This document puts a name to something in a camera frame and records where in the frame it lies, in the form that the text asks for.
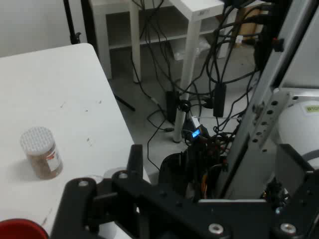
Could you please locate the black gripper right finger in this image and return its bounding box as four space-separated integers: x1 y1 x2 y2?
271 143 319 239

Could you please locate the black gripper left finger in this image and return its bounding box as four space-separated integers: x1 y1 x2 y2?
51 143 210 239

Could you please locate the red bowl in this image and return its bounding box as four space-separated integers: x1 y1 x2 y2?
0 218 49 239

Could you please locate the white-lidded spice jar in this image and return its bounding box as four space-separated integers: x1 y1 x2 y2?
19 126 63 180

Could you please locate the black electronics box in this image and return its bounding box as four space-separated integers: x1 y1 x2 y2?
159 143 227 200

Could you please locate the black power brick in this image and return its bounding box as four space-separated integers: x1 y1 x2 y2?
213 83 227 118
165 91 180 123

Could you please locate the blue-lit small device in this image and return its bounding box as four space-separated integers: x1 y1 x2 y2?
183 124 209 144

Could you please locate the black tripod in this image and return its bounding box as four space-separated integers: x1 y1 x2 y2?
63 0 137 112

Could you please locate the brown cardboard box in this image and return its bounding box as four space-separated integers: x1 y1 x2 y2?
236 6 265 45

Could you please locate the white side table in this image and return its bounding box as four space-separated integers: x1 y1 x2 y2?
89 0 266 144

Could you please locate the thin black cable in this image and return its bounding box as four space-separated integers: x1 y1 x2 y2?
147 109 175 172

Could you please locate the aluminium frame profile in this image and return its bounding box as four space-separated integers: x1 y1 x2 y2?
219 0 319 200

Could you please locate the thick black cable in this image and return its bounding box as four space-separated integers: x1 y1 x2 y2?
213 24 240 85

